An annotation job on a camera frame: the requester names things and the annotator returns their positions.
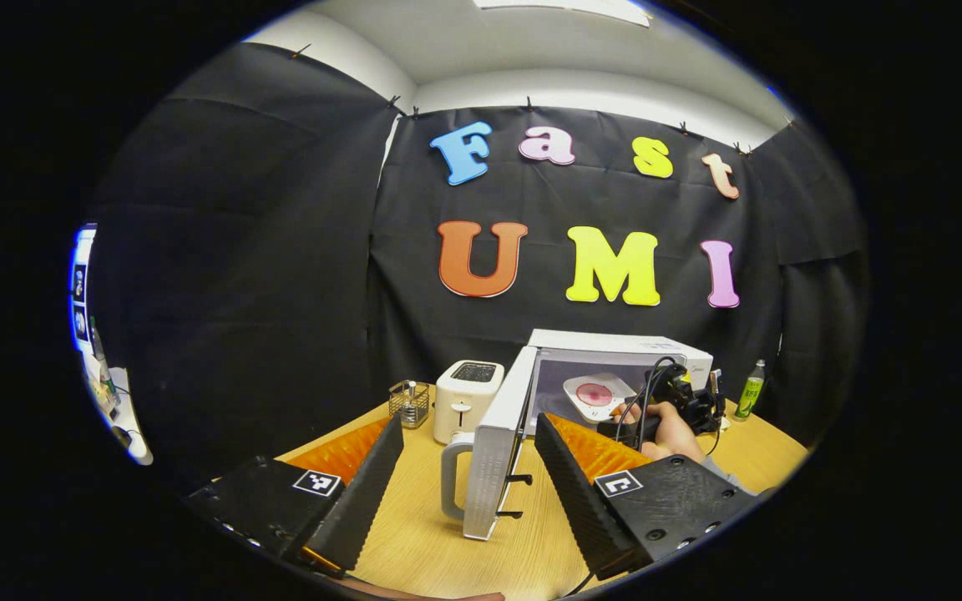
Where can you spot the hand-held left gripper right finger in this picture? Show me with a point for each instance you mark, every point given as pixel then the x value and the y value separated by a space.
pixel 577 492

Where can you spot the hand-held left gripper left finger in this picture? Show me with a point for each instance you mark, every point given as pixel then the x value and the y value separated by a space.
pixel 360 497

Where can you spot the white square plate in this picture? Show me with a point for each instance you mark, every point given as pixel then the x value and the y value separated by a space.
pixel 581 407

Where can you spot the white microwave oven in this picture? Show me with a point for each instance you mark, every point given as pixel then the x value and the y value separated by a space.
pixel 489 467

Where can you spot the pink round meat slice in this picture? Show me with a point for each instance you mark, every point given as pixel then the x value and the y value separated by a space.
pixel 594 394

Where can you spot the green drink bottle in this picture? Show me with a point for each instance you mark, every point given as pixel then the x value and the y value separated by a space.
pixel 751 396

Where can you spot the white toaster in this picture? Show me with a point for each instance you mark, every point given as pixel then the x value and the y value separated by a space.
pixel 464 401

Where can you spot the black backdrop cloth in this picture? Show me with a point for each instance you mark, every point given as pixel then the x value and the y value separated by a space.
pixel 239 292

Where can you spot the black computer mouse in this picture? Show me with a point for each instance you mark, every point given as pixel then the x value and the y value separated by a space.
pixel 121 436

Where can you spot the lit display screen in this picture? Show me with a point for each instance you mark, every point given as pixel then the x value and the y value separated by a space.
pixel 80 284

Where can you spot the ceiling light panel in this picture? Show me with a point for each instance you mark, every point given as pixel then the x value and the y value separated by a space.
pixel 564 8

